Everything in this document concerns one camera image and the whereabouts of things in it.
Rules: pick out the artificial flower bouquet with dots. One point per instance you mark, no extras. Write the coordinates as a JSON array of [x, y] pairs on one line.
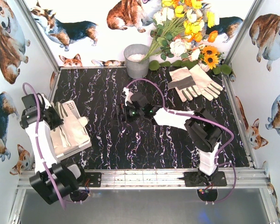
[[187, 29]]

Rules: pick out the grey metal bucket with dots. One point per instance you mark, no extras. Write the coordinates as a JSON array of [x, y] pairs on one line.
[[136, 61]]

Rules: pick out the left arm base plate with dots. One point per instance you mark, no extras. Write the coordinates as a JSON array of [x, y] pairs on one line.
[[90, 179]]

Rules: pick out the back grey palm work glove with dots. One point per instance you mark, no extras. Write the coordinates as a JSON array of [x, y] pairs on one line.
[[184, 84]]

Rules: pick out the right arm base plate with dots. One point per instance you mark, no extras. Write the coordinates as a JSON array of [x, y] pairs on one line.
[[194, 179]]

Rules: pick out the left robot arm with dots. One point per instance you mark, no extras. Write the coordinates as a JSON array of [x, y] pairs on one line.
[[53, 181]]

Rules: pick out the white perforated storage basket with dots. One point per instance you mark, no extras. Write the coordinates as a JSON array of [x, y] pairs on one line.
[[61, 155]]

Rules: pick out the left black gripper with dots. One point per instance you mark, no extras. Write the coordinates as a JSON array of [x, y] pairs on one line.
[[52, 115]]

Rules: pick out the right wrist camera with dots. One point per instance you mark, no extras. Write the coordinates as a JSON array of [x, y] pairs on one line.
[[128, 95]]

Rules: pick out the back right white work glove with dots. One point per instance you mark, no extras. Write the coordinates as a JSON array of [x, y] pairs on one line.
[[208, 88]]

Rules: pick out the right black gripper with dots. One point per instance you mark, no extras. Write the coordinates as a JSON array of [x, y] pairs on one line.
[[122, 112]]

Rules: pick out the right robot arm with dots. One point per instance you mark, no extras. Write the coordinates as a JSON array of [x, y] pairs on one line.
[[199, 124]]

